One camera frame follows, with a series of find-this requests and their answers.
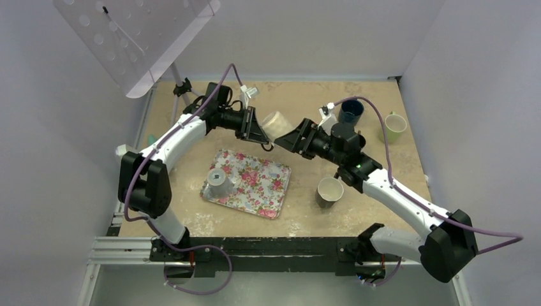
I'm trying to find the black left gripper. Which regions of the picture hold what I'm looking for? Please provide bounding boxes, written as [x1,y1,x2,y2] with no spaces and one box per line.
[218,106,269,145]

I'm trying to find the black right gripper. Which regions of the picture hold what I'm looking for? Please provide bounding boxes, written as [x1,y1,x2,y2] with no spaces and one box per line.
[274,119,344,166]

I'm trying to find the cream white mug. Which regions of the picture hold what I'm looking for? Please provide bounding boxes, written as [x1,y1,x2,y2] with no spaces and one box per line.
[261,111,295,152]

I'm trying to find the dark blue mug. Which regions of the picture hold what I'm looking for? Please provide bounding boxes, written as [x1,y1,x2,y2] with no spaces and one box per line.
[337,99,365,126]

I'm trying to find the light grey mug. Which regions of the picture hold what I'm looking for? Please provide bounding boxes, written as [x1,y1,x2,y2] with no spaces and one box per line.
[207,168,234,198]

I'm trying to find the black glossy mug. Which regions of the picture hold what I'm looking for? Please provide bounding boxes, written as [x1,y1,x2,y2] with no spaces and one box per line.
[315,177,344,209]

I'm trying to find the light green mug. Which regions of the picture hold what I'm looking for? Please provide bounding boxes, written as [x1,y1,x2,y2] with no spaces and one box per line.
[378,112,408,144]

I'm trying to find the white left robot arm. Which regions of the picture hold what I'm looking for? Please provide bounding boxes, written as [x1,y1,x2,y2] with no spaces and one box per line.
[118,82,270,261]

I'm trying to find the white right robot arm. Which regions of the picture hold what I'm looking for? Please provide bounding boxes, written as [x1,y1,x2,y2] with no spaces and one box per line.
[272,119,478,282]

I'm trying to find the floral serving tray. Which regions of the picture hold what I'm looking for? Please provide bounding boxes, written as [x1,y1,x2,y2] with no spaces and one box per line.
[200,149,292,219]

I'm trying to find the white angular block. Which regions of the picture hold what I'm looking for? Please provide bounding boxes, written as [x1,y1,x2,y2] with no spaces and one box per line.
[115,144,138,160]

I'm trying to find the white music stand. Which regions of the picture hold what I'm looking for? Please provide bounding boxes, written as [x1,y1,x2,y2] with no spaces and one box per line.
[53,0,221,99]

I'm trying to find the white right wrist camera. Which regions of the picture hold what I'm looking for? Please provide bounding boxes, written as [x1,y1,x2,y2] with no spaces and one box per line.
[318,103,337,135]

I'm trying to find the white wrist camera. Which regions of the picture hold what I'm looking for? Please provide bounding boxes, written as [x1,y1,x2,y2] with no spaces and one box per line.
[318,103,337,135]
[239,85,260,108]

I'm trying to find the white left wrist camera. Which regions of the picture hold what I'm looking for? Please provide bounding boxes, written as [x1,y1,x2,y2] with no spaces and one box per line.
[239,85,260,108]

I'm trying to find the teal handle tool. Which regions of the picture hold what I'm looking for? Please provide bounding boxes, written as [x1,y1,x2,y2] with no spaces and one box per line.
[147,135,157,146]

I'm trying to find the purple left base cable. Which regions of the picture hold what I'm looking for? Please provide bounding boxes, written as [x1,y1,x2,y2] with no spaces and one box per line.
[162,245,233,296]

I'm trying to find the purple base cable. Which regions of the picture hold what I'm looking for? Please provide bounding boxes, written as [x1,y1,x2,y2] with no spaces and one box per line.
[358,255,404,288]
[162,245,233,296]

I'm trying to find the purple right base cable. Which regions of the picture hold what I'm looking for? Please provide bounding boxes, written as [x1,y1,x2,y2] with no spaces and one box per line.
[358,255,404,288]

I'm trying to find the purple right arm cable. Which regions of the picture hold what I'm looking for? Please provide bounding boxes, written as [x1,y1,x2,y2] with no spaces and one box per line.
[334,96,524,256]

